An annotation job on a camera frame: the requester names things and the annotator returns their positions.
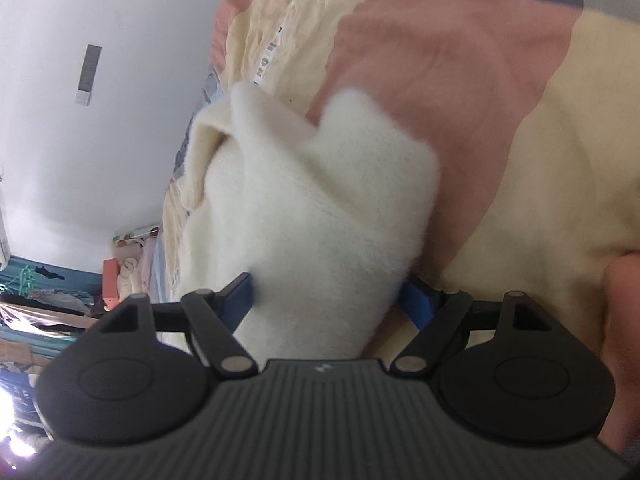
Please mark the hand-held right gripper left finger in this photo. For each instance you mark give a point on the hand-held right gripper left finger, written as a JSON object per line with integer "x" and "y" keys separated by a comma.
{"x": 235, "y": 305}

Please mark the white air conditioner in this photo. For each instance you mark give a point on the white air conditioner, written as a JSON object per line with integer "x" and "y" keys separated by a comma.
{"x": 4, "y": 240}

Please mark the patterned white cloth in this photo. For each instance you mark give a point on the patterned white cloth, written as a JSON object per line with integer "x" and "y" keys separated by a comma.
{"x": 135, "y": 234}

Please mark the pink cloth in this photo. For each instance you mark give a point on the pink cloth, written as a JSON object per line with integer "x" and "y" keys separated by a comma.
{"x": 625, "y": 335}

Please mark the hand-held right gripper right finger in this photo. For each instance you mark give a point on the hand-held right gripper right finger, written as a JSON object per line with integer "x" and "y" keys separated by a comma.
{"x": 420, "y": 305}

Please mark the grey wall air conditioner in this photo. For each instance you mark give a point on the grey wall air conditioner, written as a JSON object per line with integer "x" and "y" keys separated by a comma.
{"x": 88, "y": 75}

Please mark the teal curtain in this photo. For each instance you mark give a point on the teal curtain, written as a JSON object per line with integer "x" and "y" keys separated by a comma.
{"x": 75, "y": 280}

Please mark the patchwork pastel quilt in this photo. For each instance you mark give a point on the patchwork pastel quilt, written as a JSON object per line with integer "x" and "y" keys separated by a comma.
{"x": 500, "y": 110}

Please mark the green clothes hanger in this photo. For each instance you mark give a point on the green clothes hanger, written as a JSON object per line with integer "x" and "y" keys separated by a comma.
{"x": 29, "y": 280}

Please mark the orange box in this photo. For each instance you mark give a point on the orange box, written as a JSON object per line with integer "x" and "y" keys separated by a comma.
{"x": 110, "y": 280}

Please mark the pile of clothes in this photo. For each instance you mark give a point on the pile of clothes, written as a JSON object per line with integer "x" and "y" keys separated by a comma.
{"x": 40, "y": 320}

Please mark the pink pillow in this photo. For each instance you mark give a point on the pink pillow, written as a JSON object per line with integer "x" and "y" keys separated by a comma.
{"x": 149, "y": 260}

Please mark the cream fleece striped sweater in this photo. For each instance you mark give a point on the cream fleece striped sweater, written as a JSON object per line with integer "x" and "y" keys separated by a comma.
{"x": 310, "y": 210}

